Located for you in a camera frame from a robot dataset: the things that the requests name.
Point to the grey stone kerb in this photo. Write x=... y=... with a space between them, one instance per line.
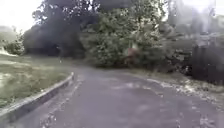
x=36 y=98

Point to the grey asphalt path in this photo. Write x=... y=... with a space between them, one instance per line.
x=123 y=103

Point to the grass verge with leaves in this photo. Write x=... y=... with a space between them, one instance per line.
x=196 y=87

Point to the wood of trees and bushes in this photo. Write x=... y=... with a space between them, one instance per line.
x=133 y=36

